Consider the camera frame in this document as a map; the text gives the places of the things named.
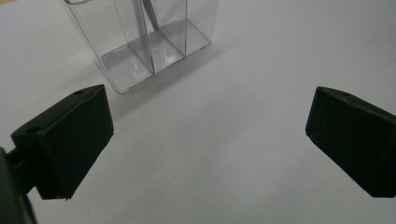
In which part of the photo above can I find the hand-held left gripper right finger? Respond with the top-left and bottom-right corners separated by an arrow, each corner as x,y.
304,86 -> 396,199

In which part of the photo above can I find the clear plastic organizer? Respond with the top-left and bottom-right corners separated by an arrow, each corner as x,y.
63,0 -> 220,95

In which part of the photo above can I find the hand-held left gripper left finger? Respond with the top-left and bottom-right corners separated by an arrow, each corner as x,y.
10,84 -> 115,201

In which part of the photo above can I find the black pen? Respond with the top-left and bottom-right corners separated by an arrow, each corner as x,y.
142,0 -> 162,32

